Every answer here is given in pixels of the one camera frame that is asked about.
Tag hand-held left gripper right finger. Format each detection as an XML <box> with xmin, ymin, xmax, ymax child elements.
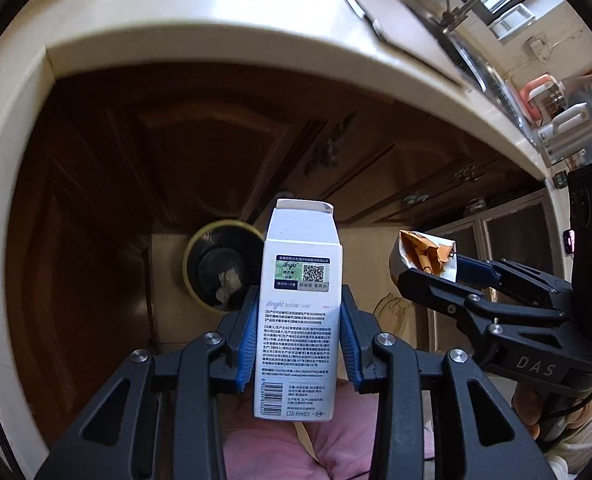
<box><xmin>340</xmin><ymin>284</ymin><xmax>557</xmax><ymax>480</ymax></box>

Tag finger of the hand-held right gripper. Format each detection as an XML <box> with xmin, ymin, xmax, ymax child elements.
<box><xmin>396</xmin><ymin>268</ymin><xmax>573</xmax><ymax>362</ymax></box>
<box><xmin>456</xmin><ymin>255</ymin><xmax>575</xmax><ymax>312</ymax></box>

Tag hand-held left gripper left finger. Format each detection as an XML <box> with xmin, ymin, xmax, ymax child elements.
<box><xmin>36</xmin><ymin>285</ymin><xmax>262</xmax><ymax>480</ymax></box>

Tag orange white packet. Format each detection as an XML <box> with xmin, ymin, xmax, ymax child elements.
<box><xmin>388</xmin><ymin>230</ymin><xmax>459</xmax><ymax>283</ymax></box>

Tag white printed carton box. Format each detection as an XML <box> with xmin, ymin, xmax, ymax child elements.
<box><xmin>252</xmin><ymin>199</ymin><xmax>345</xmax><ymax>423</ymax></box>

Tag yellow rimmed waste bin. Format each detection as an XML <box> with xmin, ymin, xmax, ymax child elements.
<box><xmin>182</xmin><ymin>220</ymin><xmax>267</xmax><ymax>315</ymax></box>

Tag person's right forearm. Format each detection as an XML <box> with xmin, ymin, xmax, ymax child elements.
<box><xmin>546</xmin><ymin>400</ymin><xmax>592</xmax><ymax>480</ymax></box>

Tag person's right hand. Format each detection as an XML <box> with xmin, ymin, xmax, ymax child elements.
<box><xmin>510</xmin><ymin>382</ymin><xmax>544</xmax><ymax>443</ymax></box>

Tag yellow slipper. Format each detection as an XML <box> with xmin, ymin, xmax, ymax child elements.
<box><xmin>375</xmin><ymin>292</ymin><xmax>418</xmax><ymax>332</ymax></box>

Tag glass front cabinet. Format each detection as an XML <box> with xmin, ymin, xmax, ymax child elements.
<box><xmin>426</xmin><ymin>190</ymin><xmax>569</xmax><ymax>356</ymax></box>

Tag crumpled white wrapper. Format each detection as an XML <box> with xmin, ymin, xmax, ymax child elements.
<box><xmin>215</xmin><ymin>267</ymin><xmax>243</xmax><ymax>306</ymax></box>

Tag person's pink trousers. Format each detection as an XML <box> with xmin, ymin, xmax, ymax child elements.
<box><xmin>223</xmin><ymin>377</ymin><xmax>437</xmax><ymax>480</ymax></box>

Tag brown wooden cabinet front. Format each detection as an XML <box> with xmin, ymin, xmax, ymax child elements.
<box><xmin>321</xmin><ymin>105</ymin><xmax>547</xmax><ymax>228</ymax></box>

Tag white kettle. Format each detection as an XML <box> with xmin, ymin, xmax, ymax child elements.
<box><xmin>538</xmin><ymin>102</ymin><xmax>592</xmax><ymax>166</ymax></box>

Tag pink kettle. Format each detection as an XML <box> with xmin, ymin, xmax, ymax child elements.
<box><xmin>518</xmin><ymin>74</ymin><xmax>564</xmax><ymax>121</ymax></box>

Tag stainless steel sink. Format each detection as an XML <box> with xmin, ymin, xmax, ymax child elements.
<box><xmin>411</xmin><ymin>5</ymin><xmax>537</xmax><ymax>147</ymax></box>

